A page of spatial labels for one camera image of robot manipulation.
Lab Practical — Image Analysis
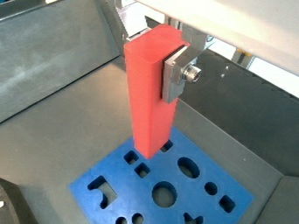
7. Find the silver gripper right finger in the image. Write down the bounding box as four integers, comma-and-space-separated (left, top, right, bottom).
163, 24, 214, 103

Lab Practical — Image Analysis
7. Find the blue shape-sorting board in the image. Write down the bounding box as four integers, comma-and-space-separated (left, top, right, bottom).
69, 129, 254, 224

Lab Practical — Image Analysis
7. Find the red rectangular block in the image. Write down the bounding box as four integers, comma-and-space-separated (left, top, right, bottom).
124, 24, 185, 158

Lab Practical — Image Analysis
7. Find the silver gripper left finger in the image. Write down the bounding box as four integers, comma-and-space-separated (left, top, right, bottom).
115, 0, 148, 41

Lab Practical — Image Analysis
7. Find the dark object bottom-left corner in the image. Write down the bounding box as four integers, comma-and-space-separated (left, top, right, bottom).
0, 178, 39, 224

